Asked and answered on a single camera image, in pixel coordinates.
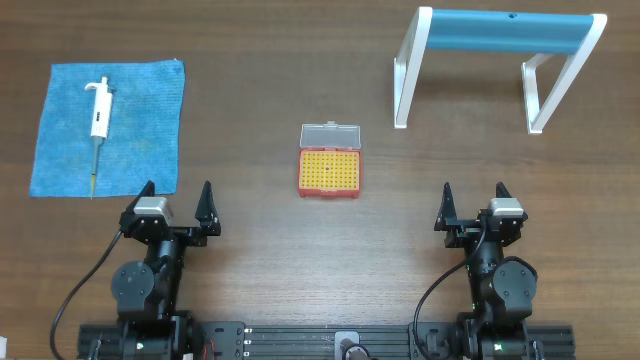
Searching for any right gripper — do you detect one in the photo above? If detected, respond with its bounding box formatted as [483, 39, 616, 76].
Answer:
[433, 181, 529, 250]

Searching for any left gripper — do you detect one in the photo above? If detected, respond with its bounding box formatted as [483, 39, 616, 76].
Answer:
[118, 180, 223, 248]

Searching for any white pipette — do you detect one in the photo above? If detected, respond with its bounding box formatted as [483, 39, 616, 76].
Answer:
[83, 75, 115, 200]

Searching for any blue cloth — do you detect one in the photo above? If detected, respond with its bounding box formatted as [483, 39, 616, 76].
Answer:
[28, 59, 187, 199]

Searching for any red and yellow tip box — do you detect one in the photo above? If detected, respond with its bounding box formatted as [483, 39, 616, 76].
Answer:
[297, 120, 363, 200]

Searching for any white and blue stand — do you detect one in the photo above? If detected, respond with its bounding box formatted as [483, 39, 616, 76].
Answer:
[393, 5, 609, 135]

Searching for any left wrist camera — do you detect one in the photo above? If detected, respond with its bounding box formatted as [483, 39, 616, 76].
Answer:
[133, 196, 176, 227]

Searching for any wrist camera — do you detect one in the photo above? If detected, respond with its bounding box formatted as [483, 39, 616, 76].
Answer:
[487, 197, 526, 219]
[133, 196, 176, 227]

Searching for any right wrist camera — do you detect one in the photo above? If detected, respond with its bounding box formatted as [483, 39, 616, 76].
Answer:
[487, 197, 526, 219]

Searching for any black cable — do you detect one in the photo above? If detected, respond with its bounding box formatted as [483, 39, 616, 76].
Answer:
[48, 229, 126, 360]
[412, 217, 540, 360]

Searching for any mounting rail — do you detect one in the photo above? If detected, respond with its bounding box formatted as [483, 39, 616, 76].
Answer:
[77, 322, 576, 360]

